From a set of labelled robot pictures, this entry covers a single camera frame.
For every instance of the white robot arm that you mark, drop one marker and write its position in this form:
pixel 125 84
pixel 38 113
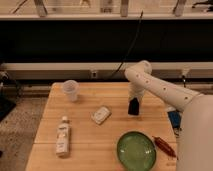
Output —
pixel 195 143

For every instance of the white plastic bottle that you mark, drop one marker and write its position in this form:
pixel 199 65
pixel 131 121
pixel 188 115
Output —
pixel 63 137

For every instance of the green glass plate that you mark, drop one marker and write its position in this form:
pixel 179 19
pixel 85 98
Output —
pixel 136 151

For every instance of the white wall outlet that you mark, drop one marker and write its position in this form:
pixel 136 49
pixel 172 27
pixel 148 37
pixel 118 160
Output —
pixel 94 74

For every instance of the clear plastic cup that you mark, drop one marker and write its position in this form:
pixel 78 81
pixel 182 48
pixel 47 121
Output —
pixel 70 88

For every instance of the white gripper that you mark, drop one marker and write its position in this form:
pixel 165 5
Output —
pixel 136 91

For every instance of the blue connector box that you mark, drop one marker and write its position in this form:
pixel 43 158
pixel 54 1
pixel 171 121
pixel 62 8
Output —
pixel 174 118

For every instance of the red chili pepper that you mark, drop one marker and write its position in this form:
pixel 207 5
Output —
pixel 164 146

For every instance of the black eraser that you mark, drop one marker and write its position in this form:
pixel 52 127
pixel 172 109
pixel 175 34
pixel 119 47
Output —
pixel 133 107

